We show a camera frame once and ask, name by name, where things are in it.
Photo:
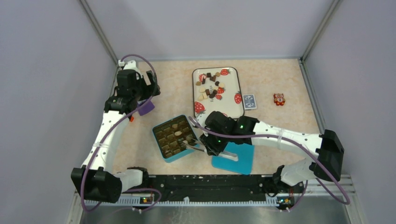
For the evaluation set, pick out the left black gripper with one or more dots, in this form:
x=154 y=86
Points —
x=148 y=88

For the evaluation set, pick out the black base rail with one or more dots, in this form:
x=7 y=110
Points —
x=217 y=188

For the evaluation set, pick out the purple metronome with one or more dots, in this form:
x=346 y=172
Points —
x=145 y=107

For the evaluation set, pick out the blue playing card deck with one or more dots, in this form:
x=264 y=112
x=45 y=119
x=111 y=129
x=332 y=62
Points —
x=249 y=102

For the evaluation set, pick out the red owl toy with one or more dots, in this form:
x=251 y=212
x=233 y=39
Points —
x=279 y=99

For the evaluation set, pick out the teal chocolate box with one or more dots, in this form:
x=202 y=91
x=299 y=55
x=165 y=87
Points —
x=167 y=141

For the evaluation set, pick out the strawberry pattern white tray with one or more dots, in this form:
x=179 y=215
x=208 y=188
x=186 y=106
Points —
x=228 y=99

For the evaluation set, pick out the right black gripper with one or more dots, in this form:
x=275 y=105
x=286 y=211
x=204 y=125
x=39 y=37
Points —
x=212 y=148

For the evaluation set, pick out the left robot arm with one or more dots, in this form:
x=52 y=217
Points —
x=95 y=180

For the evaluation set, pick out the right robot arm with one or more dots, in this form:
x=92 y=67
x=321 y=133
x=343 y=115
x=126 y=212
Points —
x=323 y=152

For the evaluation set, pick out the teal box lid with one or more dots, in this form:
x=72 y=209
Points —
x=242 y=163

